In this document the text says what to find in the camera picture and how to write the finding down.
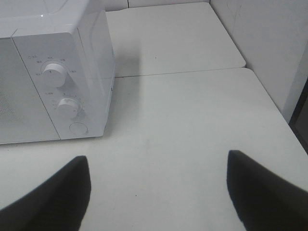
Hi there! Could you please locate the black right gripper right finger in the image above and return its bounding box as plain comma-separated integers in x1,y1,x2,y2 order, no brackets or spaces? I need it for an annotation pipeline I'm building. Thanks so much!
227,150,308,231

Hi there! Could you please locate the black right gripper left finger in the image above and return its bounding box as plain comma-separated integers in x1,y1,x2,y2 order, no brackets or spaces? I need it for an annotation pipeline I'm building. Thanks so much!
0,156,91,231

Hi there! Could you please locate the round white door button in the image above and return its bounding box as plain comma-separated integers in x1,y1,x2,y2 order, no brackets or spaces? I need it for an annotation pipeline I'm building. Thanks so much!
69,122,88,135

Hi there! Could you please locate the white timer knob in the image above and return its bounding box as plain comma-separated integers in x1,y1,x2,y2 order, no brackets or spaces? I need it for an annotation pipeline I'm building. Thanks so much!
56,98,79,119

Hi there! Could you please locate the white microwave oven body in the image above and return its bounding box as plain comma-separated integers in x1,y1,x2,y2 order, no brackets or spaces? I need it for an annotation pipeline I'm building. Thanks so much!
0,0,115,140

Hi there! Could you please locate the white upper power knob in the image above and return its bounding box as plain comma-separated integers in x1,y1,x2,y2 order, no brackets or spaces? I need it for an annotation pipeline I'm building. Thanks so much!
42,63,68,88

